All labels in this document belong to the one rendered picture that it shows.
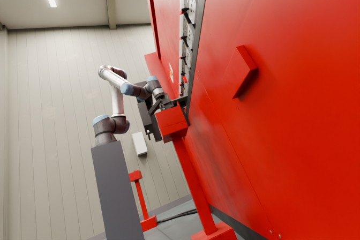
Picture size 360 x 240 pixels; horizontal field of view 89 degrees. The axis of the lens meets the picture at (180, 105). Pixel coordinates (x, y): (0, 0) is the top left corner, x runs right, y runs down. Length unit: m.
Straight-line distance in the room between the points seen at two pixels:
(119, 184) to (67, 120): 3.90
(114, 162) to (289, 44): 1.10
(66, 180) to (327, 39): 4.57
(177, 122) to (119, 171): 0.46
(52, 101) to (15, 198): 2.07
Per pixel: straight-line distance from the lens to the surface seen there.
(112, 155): 1.25
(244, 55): 0.46
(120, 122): 1.44
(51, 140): 4.93
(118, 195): 1.22
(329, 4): 0.32
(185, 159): 1.11
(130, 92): 1.18
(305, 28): 0.34
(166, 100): 1.18
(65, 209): 4.57
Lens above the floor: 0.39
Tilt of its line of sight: 22 degrees up
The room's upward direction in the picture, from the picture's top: 22 degrees counter-clockwise
